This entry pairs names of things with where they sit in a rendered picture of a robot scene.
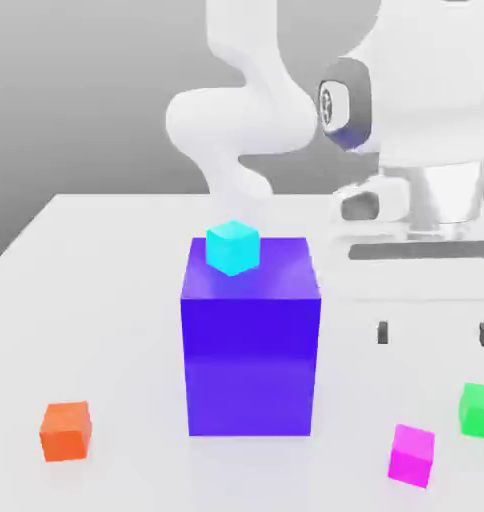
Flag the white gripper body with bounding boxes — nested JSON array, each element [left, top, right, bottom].
[[330, 234, 484, 303]]

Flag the small green cube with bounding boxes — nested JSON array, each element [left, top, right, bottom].
[[457, 382, 484, 442]]

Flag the small magenta cube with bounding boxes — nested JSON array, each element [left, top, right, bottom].
[[387, 423, 436, 490]]

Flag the small cyan cube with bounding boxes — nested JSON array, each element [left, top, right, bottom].
[[205, 219, 262, 278]]

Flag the small orange cube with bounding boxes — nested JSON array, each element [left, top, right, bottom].
[[39, 400, 93, 464]]

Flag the large purple box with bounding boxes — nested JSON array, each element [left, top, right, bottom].
[[180, 236, 322, 438]]

